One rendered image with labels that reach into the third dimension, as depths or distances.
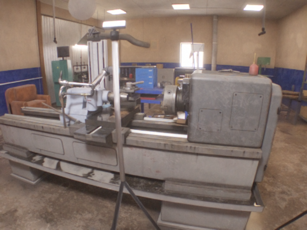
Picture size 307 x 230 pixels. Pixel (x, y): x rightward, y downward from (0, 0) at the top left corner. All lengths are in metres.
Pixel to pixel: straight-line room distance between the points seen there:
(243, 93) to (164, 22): 7.83
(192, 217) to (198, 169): 0.48
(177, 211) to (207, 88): 1.05
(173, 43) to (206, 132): 7.54
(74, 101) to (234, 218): 1.78
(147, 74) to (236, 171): 2.61
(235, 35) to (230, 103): 7.53
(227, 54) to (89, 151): 7.65
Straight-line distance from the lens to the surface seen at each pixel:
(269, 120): 1.41
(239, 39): 8.72
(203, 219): 1.72
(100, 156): 1.68
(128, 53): 9.26
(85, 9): 5.26
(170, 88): 1.44
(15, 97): 5.47
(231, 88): 1.25
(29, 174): 2.60
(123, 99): 1.62
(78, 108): 1.80
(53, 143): 1.98
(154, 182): 1.65
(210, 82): 1.23
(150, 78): 3.54
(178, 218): 1.75
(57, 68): 5.88
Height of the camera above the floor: 1.43
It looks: 17 degrees down
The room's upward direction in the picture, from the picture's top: straight up
